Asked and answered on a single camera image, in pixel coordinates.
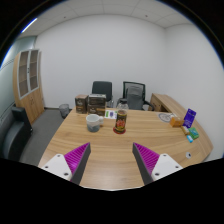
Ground flat dark brown box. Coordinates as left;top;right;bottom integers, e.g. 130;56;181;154
87;93;107;107

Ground white and green leaflet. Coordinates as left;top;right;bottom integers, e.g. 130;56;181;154
103;109;118;120

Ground clear drink bottle black cap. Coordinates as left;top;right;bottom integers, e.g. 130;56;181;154
114;98;130;134

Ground purple standing card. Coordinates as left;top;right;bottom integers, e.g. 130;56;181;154
182;108;197;129

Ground ceiling light panel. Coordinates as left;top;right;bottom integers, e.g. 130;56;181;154
21;17;39;34

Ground orange box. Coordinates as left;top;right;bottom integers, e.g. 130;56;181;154
169;116;185;128

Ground black mesh office chair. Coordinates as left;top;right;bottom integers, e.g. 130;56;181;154
116;81;155;111

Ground white mug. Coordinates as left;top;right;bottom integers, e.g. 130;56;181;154
85;113;105;133

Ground small yellow box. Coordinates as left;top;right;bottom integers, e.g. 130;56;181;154
180;125;190;136

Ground grey backpack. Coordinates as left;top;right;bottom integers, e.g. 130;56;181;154
125;85;144;111

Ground small dark brown carton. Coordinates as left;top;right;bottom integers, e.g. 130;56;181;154
74;94;90;115

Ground green flat box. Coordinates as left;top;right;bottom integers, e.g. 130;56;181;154
187;127;200;140

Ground wooden side desk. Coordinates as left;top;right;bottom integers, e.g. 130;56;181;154
148;92;188;116

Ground black leather sofa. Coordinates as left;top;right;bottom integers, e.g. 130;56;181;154
0;105;34;162

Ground wooden cabinet with glass doors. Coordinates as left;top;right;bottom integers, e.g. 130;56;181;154
12;49;45;125

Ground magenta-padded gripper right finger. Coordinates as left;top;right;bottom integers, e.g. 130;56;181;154
132;142;184;185

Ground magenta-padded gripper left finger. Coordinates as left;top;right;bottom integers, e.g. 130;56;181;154
40;142;92;185

